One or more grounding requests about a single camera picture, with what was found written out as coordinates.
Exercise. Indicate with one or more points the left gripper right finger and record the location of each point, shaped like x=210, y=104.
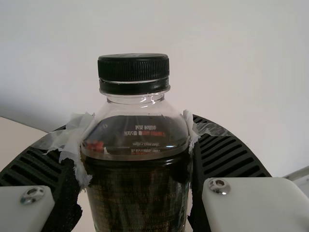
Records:
x=229, y=164

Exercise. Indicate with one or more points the dark coffee bottle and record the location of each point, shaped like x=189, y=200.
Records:
x=135, y=188

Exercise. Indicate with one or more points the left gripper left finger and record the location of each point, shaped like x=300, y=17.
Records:
x=36, y=169

